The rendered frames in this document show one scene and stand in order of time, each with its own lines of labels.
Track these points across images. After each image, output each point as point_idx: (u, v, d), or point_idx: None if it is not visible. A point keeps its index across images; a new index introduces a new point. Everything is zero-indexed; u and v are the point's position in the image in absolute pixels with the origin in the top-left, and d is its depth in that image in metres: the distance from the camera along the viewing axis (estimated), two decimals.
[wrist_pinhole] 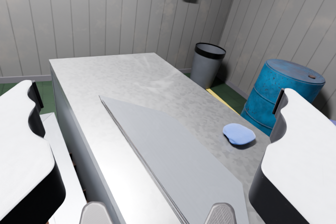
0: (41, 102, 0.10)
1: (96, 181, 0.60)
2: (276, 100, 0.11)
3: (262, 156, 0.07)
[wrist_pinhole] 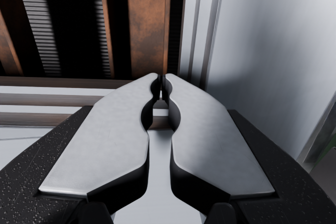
0: (158, 95, 0.12)
1: None
2: (162, 87, 0.12)
3: (171, 148, 0.07)
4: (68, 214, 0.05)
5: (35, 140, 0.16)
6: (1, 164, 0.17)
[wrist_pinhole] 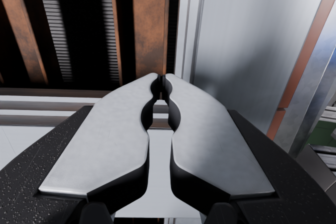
0: (158, 95, 0.12)
1: None
2: (162, 87, 0.12)
3: (171, 148, 0.07)
4: (68, 214, 0.05)
5: None
6: None
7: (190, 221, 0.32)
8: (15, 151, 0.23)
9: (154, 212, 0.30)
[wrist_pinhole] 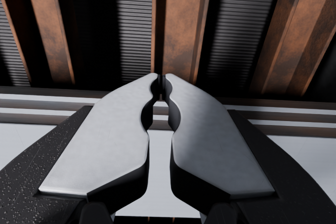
0: (158, 95, 0.12)
1: None
2: (162, 87, 0.12)
3: (171, 148, 0.07)
4: (68, 214, 0.05)
5: (312, 139, 0.23)
6: None
7: None
8: None
9: None
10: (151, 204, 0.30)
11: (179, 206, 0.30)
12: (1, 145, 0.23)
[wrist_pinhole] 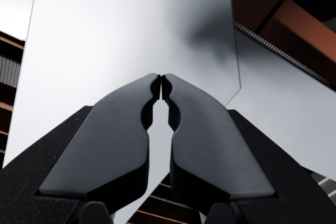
0: (158, 95, 0.12)
1: None
2: (162, 87, 0.12)
3: (171, 148, 0.07)
4: (68, 214, 0.05)
5: (12, 133, 0.21)
6: None
7: None
8: None
9: None
10: None
11: None
12: None
